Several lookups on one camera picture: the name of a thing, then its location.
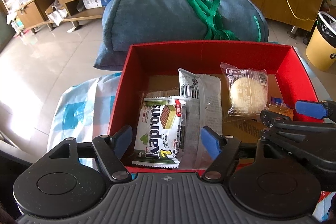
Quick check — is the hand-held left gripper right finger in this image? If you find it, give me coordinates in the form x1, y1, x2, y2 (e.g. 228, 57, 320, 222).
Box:
201, 126, 263, 180

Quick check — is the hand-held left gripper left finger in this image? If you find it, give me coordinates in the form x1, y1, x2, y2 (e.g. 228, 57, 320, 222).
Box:
49, 125, 133, 182

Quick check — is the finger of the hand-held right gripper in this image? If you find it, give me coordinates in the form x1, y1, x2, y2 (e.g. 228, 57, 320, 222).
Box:
260, 110, 336, 132
295, 100, 336, 120

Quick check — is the small orange cracker packet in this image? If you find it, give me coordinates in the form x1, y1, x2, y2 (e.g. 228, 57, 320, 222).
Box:
268, 97, 294, 121

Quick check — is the round white pastry packet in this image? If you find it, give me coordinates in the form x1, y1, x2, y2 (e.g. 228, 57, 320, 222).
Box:
220, 62, 269, 117

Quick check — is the green wafer packet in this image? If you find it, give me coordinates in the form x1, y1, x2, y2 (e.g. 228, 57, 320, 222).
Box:
132, 96, 187, 169

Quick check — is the silver grey snack packet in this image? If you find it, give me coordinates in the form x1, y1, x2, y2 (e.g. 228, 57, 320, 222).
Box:
178, 68, 223, 170

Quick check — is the red cardboard box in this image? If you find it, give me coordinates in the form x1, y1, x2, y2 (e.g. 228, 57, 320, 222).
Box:
108, 40, 327, 178

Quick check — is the blue white checkered tablecloth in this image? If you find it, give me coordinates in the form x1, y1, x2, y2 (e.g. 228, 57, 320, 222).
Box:
47, 73, 336, 222

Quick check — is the yellow trash bin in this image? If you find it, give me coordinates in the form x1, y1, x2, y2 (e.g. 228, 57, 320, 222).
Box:
305, 11, 336, 72

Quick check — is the rolled blue blanket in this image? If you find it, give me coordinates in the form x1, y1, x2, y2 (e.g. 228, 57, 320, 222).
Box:
94, 0, 269, 70

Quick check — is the white blue cardboard box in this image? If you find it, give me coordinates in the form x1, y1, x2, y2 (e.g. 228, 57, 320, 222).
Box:
82, 0, 115, 10

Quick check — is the white paper bag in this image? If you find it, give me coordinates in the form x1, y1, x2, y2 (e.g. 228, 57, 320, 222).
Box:
45, 2, 69, 28

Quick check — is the green strap bag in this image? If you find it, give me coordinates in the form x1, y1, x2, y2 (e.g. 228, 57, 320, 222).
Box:
184, 0, 260, 41

